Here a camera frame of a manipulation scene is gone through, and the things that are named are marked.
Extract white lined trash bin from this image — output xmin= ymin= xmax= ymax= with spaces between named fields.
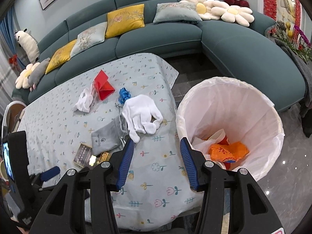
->
xmin=176 ymin=77 xmax=285 ymax=181

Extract yellow cushion centre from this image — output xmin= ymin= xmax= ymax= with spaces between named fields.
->
xmin=105 ymin=4 xmax=145 ymax=39

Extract teal sectional sofa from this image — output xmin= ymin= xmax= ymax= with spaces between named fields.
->
xmin=11 ymin=0 xmax=307 ymax=113

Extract grey blanket on sofa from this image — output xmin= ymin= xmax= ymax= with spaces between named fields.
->
xmin=271 ymin=37 xmax=311 ymax=117

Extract white flower pillow pair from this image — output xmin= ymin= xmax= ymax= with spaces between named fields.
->
xmin=180 ymin=0 xmax=255 ymax=27

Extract blue wrapper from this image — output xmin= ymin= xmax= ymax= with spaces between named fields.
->
xmin=118 ymin=87 xmax=132 ymax=105

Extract floral light blue tablecloth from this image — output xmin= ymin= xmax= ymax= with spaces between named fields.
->
xmin=19 ymin=53 xmax=203 ymax=231

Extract yellow cushion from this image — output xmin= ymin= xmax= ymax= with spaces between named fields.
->
xmin=105 ymin=4 xmax=145 ymax=39
xmin=45 ymin=39 xmax=77 ymax=74

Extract grey plush toy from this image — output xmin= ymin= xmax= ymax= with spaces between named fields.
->
xmin=28 ymin=58 xmax=50 ymax=91

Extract grey drawstring pouch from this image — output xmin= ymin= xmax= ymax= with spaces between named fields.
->
xmin=91 ymin=114 xmax=128 ymax=156

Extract white flower pillow left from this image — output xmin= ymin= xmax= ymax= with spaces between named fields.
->
xmin=15 ymin=62 xmax=40 ymax=89

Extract light green cushion right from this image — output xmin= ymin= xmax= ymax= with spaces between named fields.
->
xmin=153 ymin=2 xmax=202 ymax=23

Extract black gold cigarette box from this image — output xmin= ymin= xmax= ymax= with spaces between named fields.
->
xmin=73 ymin=143 xmax=113 ymax=169

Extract red paper box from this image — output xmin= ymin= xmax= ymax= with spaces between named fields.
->
xmin=93 ymin=70 xmax=115 ymax=100

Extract wooden chair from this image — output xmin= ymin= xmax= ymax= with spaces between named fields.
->
xmin=1 ymin=100 xmax=27 ymax=138

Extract white panda plush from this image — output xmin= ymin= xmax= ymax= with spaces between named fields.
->
xmin=14 ymin=29 xmax=40 ymax=63

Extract yellow cushion left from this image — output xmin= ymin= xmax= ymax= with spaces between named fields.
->
xmin=45 ymin=39 xmax=77 ymax=74

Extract light green cushion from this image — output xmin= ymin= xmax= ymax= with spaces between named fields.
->
xmin=70 ymin=22 xmax=107 ymax=58
xmin=153 ymin=2 xmax=202 ymax=23

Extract red and white paper cup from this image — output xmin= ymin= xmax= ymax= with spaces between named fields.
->
xmin=216 ymin=135 xmax=230 ymax=145

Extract white tissue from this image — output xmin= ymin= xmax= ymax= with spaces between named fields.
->
xmin=192 ymin=129 xmax=226 ymax=160

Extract light green cushion left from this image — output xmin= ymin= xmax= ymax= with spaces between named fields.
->
xmin=70 ymin=22 xmax=107 ymax=58

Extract potted flower plants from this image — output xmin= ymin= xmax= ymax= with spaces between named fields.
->
xmin=265 ymin=21 xmax=311 ymax=63

